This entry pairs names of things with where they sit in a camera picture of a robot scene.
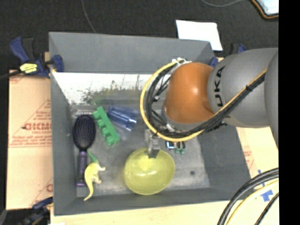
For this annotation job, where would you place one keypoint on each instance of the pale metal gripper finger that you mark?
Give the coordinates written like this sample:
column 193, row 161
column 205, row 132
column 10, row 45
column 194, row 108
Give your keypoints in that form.
column 154, row 150
column 147, row 138

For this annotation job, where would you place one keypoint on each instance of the yellow-green plastic bowl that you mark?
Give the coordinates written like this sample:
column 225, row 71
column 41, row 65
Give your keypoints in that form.
column 150, row 174

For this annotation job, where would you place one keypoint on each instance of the blue clear plastic object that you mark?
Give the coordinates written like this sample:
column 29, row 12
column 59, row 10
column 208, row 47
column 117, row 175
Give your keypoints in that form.
column 123, row 116

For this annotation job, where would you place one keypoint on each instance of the green toy building block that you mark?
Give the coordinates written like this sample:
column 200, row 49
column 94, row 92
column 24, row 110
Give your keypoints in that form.
column 106, row 126

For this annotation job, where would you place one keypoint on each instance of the grey metal bin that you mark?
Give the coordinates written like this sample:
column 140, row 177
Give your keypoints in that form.
column 211, row 163

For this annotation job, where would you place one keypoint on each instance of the black and purple hairbrush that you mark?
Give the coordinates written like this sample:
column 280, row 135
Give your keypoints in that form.
column 84, row 130

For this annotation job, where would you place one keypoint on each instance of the yellow toy dinosaur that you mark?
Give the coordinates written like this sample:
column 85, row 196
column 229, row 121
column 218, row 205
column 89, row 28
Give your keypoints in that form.
column 91, row 173

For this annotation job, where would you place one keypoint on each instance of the brown cardboard board, red print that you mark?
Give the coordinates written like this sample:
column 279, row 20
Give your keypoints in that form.
column 28, row 107

